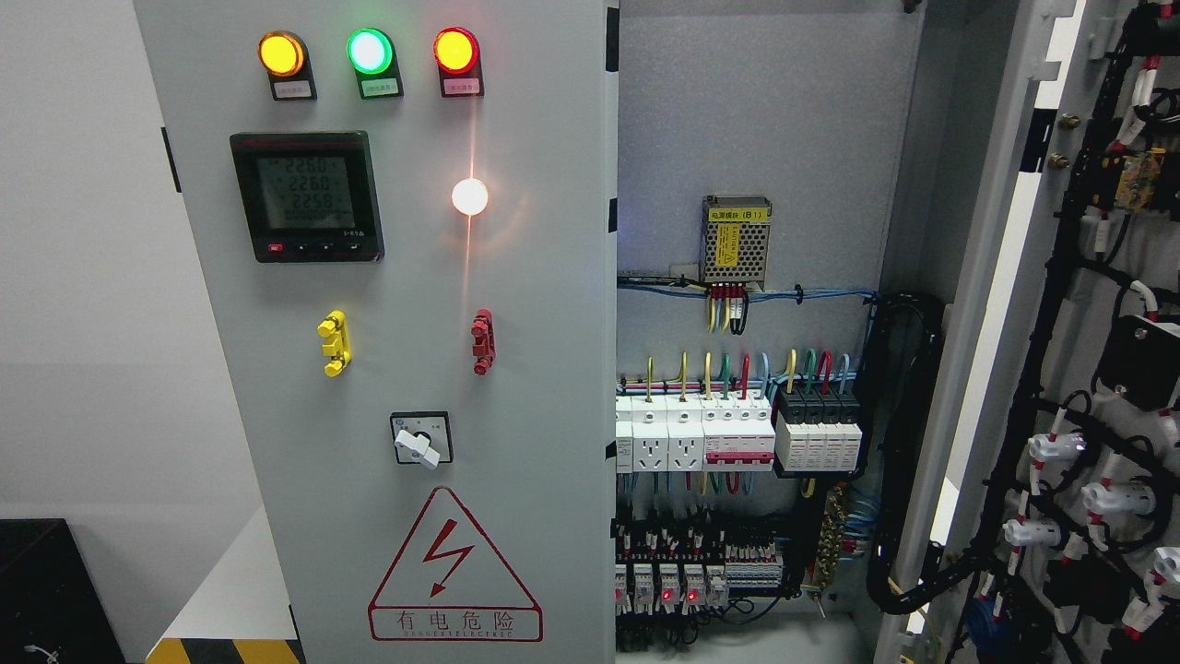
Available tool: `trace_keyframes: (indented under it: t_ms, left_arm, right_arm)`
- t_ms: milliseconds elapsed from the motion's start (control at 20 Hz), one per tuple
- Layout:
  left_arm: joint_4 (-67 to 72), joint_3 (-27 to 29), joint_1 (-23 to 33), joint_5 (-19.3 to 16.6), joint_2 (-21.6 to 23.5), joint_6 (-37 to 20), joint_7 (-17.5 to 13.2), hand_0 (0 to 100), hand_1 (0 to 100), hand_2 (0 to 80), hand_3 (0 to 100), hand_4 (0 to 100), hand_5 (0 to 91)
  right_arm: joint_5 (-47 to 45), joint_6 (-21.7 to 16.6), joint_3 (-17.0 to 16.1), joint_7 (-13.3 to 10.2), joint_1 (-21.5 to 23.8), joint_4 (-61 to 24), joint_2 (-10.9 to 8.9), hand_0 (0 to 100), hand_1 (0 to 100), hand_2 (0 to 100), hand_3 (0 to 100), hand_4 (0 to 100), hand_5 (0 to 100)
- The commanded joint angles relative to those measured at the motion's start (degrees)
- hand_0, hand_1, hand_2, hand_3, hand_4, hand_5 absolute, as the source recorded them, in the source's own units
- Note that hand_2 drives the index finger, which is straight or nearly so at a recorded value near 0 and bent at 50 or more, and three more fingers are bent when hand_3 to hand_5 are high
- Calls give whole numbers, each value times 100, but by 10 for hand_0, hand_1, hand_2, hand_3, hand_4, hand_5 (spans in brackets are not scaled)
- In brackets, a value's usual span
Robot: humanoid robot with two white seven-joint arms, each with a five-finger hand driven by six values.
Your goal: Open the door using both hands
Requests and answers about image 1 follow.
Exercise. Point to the grey cabinet door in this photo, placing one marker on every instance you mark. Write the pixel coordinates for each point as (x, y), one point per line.
(530, 436)
(1029, 473)

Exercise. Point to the lower relay terminal row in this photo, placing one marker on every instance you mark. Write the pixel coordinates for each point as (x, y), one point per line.
(664, 568)

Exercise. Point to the black digital power meter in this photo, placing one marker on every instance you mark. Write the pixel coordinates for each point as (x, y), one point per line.
(309, 196)

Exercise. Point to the perforated metal power supply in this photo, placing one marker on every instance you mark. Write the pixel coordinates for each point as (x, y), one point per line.
(735, 238)

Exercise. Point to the brass ground bar right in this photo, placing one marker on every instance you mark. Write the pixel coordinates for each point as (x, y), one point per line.
(830, 544)

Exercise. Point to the red electric hazard warning sticker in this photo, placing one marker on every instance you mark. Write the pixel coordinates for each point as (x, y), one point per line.
(449, 581)

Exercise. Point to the white glowing indicator lamp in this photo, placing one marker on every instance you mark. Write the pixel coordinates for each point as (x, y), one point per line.
(470, 196)

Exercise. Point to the green indicator lamp left door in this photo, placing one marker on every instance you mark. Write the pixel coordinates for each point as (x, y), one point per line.
(373, 57)

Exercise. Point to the white socket and breaker row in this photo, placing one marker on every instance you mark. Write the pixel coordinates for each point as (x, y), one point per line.
(694, 433)

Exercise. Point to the red terminal post block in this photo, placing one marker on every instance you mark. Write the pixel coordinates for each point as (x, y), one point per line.
(483, 344)

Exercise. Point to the red indicator lamp left door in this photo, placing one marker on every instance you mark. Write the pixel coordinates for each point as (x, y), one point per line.
(457, 54)

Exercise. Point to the black surge protector modules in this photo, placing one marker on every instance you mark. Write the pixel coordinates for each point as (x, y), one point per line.
(816, 433)

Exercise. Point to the white rotary selector switch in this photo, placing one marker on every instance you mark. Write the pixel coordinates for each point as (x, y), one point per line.
(422, 437)

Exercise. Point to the yellow indicator lamp left door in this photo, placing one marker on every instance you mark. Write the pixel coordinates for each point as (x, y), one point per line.
(288, 66)

